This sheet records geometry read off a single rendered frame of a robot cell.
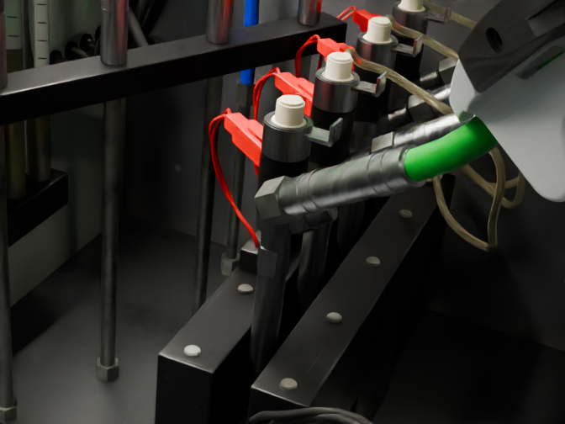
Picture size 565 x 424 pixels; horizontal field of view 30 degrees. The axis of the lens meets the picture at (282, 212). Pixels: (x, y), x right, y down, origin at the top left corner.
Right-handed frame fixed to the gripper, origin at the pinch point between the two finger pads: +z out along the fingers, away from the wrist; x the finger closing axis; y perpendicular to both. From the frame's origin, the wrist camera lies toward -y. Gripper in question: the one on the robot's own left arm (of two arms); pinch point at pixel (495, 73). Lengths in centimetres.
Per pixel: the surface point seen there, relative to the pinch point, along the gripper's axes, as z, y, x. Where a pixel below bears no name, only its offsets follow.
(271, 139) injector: 20.2, -4.8, -0.6
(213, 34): 35.5, -16.5, 5.6
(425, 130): 22.6, -2.1, 9.8
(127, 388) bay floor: 52, 3, -8
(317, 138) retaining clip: 19.1, -3.7, 1.4
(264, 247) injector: 25.7, 0.0, -1.8
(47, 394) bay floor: 52, 1, -14
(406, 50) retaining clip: 27.7, -8.3, 14.4
